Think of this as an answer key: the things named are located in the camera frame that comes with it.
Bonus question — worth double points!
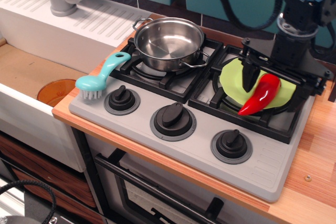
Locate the wooden countertop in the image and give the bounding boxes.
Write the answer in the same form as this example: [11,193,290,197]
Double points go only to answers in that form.
[51,13,336,224]

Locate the oven door with black handle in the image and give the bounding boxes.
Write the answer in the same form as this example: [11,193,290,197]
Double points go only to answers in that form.
[93,148,237,224]

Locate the black left stove knob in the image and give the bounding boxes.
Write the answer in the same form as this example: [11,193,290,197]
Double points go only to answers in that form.
[103,85,141,116]

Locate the grey toy stove top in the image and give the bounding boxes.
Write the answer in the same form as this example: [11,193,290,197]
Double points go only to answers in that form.
[69,40,314,202]

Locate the black middle stove knob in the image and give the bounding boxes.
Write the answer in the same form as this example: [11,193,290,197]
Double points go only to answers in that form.
[150,102,197,142]

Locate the black right stove knob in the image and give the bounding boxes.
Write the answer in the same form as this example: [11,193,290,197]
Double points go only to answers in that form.
[211,129,253,165]

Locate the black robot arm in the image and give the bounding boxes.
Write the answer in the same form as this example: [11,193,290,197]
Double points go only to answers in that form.
[240,0,335,112]

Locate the wooden drawer fronts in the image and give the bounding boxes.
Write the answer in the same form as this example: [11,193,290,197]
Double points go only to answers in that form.
[1,132,104,223]

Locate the orange sink drain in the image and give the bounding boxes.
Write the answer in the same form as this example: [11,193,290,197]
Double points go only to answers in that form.
[37,79,76,107]

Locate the stainless steel pot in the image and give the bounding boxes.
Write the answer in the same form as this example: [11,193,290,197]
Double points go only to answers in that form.
[133,17,209,72]

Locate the black left burner grate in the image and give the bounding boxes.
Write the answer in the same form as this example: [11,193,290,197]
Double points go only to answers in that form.
[110,37,224,103]

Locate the black right burner grate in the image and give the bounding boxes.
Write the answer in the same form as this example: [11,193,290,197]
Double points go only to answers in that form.
[188,46,314,144]

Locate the black stove knob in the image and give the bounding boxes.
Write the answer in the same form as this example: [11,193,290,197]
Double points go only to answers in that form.
[150,102,197,142]
[103,85,141,116]
[211,129,253,165]

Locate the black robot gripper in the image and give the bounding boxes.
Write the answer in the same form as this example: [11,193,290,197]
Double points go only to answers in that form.
[240,34,332,112]

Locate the black burner grate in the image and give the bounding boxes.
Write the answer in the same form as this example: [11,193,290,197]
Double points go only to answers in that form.
[110,37,224,103]
[188,46,314,144]

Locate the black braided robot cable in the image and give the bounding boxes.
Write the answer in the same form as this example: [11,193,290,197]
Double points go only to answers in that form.
[211,0,287,31]

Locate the red toy chili pepper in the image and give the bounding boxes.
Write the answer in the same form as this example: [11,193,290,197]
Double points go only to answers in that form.
[238,73,281,116]

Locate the black braided foreground cable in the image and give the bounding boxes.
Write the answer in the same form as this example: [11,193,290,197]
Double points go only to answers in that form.
[0,179,57,224]

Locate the teal dish brush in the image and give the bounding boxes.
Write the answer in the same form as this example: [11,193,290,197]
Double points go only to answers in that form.
[75,52,131,100]

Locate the white toy sink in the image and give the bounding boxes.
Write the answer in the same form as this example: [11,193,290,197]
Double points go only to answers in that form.
[1,0,150,172]

